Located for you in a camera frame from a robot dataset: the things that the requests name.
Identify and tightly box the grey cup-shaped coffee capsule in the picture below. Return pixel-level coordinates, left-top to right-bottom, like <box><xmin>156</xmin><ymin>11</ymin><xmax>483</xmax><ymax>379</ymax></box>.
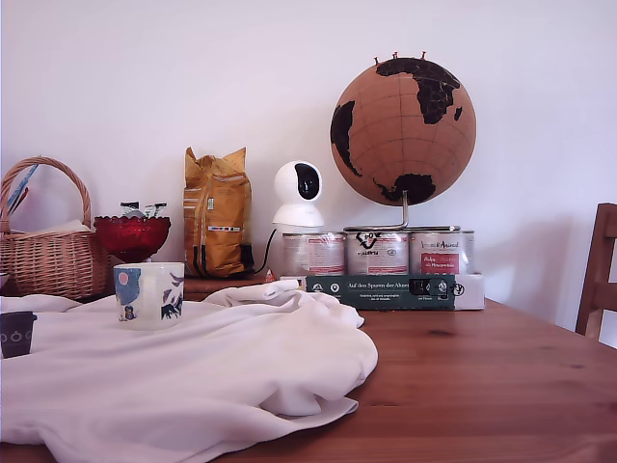
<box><xmin>0</xmin><ymin>311</ymin><xmax>38</xmax><ymax>360</ymax></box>

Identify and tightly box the yellow coffee bag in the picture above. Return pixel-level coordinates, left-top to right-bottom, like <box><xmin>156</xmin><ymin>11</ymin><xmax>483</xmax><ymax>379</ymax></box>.
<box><xmin>182</xmin><ymin>146</ymin><xmax>255</xmax><ymax>280</ymax></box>

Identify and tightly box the silver can with red label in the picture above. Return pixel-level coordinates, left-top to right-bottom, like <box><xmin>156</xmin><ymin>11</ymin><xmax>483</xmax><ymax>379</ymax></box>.
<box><xmin>408</xmin><ymin>230</ymin><xmax>476</xmax><ymax>277</ymax></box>
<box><xmin>282</xmin><ymin>231</ymin><xmax>348</xmax><ymax>278</ymax></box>

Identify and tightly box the silver can with black logo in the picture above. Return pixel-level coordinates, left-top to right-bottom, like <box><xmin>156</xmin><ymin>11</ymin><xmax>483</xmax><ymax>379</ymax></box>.
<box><xmin>345</xmin><ymin>231</ymin><xmax>411</xmax><ymax>277</ymax></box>

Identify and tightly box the metal globe stand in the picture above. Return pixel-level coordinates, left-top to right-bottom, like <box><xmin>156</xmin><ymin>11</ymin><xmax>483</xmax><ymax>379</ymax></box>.
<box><xmin>343</xmin><ymin>190</ymin><xmax>463</xmax><ymax>233</ymax></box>

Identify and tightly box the green white cardboard can tray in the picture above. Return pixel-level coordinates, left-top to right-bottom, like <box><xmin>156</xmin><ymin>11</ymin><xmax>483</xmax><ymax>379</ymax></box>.
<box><xmin>279</xmin><ymin>271</ymin><xmax>486</xmax><ymax>312</ymax></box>

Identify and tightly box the round cork trivet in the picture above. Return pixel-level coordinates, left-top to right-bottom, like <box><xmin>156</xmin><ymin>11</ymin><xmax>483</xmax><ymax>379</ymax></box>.
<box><xmin>183</xmin><ymin>276</ymin><xmax>280</xmax><ymax>291</ymax></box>

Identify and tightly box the cork globe with black continents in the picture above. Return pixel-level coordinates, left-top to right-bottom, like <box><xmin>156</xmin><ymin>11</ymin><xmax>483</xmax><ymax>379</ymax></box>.
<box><xmin>330</xmin><ymin>57</ymin><xmax>477</xmax><ymax>207</ymax></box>

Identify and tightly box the white mug with blue print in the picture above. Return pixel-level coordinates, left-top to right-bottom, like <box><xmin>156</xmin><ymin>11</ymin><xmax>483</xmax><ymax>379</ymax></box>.
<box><xmin>113</xmin><ymin>261</ymin><xmax>186</xmax><ymax>332</ymax></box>

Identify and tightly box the red glass footed bowl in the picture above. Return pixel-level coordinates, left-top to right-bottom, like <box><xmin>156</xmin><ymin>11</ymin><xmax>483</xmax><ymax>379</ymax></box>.
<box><xmin>93</xmin><ymin>214</ymin><xmax>173</xmax><ymax>265</ymax></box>

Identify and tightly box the white cloth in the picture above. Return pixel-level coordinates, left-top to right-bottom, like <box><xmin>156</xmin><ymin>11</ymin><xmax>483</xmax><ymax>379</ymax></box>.
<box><xmin>0</xmin><ymin>281</ymin><xmax>380</xmax><ymax>463</ymax></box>

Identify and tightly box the white paper in basket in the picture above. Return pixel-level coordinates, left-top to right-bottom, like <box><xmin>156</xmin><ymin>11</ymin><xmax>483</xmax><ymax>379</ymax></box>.
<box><xmin>9</xmin><ymin>219</ymin><xmax>94</xmax><ymax>238</ymax></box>

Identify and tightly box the blue striped stick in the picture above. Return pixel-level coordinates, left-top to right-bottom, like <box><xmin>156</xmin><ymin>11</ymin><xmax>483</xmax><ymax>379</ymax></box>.
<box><xmin>6</xmin><ymin>163</ymin><xmax>40</xmax><ymax>214</ymax></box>

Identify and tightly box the wooden chair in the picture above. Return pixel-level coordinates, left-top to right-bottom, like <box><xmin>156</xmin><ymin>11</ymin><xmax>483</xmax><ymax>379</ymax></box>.
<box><xmin>575</xmin><ymin>202</ymin><xmax>617</xmax><ymax>346</ymax></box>

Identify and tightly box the white dome security camera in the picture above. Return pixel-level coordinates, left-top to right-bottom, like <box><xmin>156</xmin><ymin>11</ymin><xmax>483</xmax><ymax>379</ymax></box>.
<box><xmin>271</xmin><ymin>160</ymin><xmax>326</xmax><ymax>230</ymax></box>

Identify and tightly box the black camera cable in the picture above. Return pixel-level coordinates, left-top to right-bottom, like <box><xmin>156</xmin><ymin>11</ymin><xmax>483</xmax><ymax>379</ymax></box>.
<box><xmin>258</xmin><ymin>227</ymin><xmax>279</xmax><ymax>275</ymax></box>

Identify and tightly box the wicker basket with handle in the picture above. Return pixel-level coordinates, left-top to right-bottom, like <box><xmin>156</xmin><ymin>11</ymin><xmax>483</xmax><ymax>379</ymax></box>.
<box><xmin>0</xmin><ymin>155</ymin><xmax>113</xmax><ymax>301</ymax></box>

